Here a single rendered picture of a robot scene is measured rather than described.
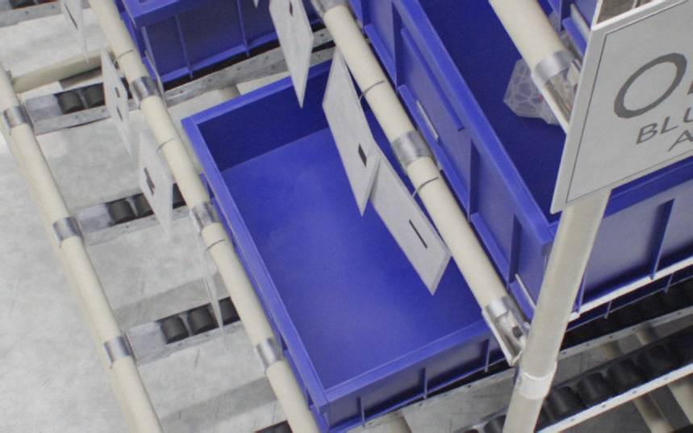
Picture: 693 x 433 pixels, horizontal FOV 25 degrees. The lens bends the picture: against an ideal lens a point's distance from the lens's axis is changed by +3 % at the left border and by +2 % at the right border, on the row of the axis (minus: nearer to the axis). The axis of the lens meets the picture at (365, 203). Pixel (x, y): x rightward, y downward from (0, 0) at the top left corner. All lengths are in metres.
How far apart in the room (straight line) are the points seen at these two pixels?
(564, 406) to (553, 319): 0.46
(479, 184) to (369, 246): 0.43
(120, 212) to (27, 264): 0.52
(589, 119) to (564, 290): 0.28
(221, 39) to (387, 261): 0.34
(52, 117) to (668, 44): 1.44
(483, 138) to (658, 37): 0.36
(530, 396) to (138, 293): 1.28
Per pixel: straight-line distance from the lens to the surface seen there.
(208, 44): 1.87
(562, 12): 1.03
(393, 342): 1.72
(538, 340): 1.29
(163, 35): 1.82
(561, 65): 1.05
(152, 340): 2.07
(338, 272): 1.75
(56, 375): 2.54
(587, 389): 1.71
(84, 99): 2.27
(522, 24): 1.07
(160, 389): 2.50
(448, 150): 1.41
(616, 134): 0.98
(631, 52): 0.90
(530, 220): 1.20
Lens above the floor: 2.31
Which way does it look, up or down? 62 degrees down
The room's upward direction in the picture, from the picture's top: 2 degrees clockwise
